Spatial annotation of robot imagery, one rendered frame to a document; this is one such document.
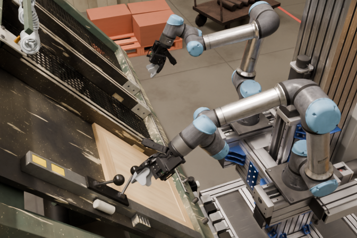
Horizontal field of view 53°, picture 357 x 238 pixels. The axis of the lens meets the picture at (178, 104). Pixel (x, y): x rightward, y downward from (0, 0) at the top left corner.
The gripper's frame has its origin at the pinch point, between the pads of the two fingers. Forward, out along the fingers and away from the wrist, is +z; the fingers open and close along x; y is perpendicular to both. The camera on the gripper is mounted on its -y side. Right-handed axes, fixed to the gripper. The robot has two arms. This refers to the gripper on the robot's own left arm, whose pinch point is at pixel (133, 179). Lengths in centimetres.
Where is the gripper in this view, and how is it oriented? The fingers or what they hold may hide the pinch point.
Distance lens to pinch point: 134.5
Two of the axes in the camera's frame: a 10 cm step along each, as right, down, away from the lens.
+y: 5.2, 7.2, -4.7
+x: 4.2, 2.6, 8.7
